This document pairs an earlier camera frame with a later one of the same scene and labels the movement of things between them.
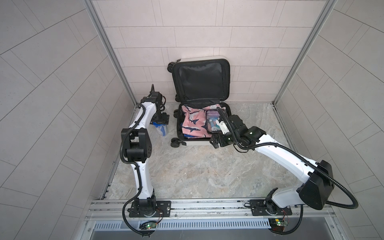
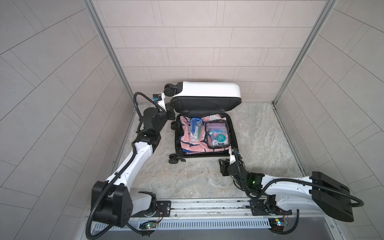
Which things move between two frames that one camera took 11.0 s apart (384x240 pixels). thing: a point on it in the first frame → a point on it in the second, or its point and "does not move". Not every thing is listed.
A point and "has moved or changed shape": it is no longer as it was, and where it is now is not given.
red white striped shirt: (191, 137) → (193, 152)
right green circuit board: (278, 224) does not move
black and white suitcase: (202, 84) has moved or changed shape
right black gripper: (221, 142) → (224, 167)
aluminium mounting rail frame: (296, 215) does not move
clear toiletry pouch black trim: (213, 127) has moved or changed shape
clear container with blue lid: (163, 128) has moved or changed shape
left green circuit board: (148, 225) does not move
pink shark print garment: (194, 120) → (188, 145)
